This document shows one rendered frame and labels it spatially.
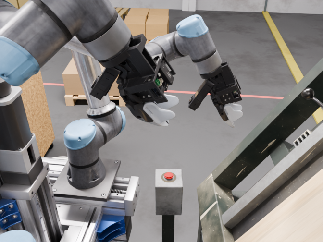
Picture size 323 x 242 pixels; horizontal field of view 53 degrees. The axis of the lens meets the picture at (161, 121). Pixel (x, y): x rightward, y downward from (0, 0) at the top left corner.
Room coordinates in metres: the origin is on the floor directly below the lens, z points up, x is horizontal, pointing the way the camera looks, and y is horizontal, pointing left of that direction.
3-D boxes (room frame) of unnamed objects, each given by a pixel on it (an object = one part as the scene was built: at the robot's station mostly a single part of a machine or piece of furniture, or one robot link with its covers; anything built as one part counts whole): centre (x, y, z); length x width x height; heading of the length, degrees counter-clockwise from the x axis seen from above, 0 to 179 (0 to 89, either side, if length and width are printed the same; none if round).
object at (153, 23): (5.76, 0.25, 0.20); 1.13 x 0.85 x 0.39; 172
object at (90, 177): (0.97, 0.30, 1.09); 0.15 x 0.15 x 0.10
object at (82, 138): (0.98, 0.29, 1.20); 0.13 x 0.12 x 0.14; 147
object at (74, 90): (3.85, 0.75, 0.20); 1.16 x 0.82 x 0.40; 173
